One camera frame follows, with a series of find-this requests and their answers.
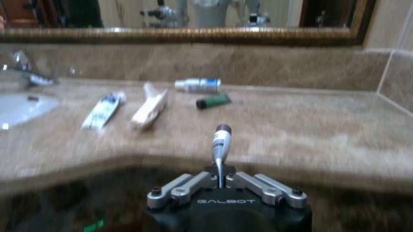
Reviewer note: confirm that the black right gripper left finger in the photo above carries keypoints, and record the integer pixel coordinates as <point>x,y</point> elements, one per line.
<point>181,187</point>

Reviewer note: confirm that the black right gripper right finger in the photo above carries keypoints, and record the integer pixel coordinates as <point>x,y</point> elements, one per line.
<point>268,188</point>

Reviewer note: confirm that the silver tube with dark cap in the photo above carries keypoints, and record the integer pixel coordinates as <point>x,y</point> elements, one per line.
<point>221,142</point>

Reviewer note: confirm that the white sink basin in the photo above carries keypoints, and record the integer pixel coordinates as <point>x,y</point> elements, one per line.
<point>23,108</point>

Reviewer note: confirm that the cream cardboard box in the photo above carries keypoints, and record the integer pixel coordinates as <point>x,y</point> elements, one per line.
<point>150,110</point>

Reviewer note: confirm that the green tube with black cap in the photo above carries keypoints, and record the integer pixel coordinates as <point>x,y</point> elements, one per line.
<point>213,100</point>

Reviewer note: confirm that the blue and white toothpaste tube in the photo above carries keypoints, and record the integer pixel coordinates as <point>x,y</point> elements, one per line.
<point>104,110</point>

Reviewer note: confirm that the white and blue bottle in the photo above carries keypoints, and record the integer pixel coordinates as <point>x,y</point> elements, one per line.
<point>198,84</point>

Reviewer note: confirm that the chrome faucet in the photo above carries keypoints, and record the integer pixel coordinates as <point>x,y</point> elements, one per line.
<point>31,70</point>

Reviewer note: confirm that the gold framed mirror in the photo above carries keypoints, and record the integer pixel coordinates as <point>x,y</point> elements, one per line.
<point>181,21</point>

